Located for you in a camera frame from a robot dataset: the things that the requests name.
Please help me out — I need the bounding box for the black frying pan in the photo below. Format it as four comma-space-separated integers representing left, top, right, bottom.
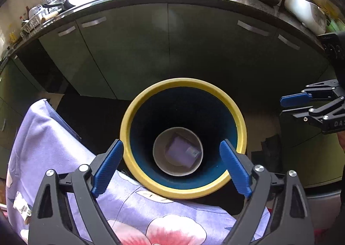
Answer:
42, 0, 78, 11

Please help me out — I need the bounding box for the metal dish rack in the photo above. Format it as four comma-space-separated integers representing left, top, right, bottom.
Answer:
21, 5, 52, 33

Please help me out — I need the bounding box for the green plastic container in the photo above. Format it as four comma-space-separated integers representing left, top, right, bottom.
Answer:
326, 18, 345, 33

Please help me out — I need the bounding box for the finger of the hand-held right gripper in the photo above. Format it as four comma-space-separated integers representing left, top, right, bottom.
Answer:
280, 96, 345, 127
280, 79, 340, 107

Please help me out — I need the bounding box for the green kitchen cabinet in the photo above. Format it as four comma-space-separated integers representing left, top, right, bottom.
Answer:
0, 0, 345, 189

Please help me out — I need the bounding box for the metal cabinet handle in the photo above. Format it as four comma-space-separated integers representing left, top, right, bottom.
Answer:
237, 20, 270, 37
58, 26, 76, 37
278, 34, 300, 50
81, 17, 107, 28

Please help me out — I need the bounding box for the purple packet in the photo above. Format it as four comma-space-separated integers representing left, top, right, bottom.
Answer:
165, 137, 200, 167

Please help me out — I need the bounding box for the white rice cooker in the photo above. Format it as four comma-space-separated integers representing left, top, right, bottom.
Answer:
284, 0, 327, 36

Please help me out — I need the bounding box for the yellow-rimmed dark trash bin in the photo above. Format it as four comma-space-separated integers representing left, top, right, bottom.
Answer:
120, 78, 248, 200

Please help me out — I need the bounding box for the purple floral cloth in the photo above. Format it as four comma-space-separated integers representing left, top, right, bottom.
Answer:
5, 98, 270, 245

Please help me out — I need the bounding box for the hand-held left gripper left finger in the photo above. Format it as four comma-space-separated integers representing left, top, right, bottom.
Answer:
28, 139, 124, 245

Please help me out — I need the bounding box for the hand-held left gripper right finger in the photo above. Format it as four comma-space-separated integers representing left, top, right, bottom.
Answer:
219, 139, 315, 245

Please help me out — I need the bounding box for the dark cloth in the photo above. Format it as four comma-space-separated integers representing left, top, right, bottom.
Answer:
261, 134, 284, 173

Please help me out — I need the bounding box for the crumpled white paper wrapper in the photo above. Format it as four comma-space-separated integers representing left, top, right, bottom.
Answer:
13, 191, 31, 225

